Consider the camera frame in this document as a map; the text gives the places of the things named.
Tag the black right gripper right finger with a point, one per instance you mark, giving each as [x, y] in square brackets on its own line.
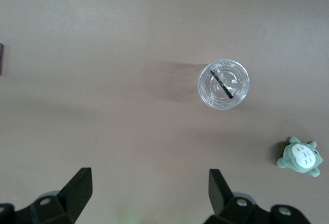
[226, 208]

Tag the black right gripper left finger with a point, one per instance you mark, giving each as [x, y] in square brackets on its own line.
[69, 198]

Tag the green grey plush toy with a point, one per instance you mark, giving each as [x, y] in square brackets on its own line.
[300, 157]

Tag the clear plastic cup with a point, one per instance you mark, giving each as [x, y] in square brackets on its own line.
[236, 90]

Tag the black drinking straw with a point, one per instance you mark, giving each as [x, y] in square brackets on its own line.
[221, 83]

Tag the brown table cover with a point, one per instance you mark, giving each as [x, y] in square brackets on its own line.
[102, 54]

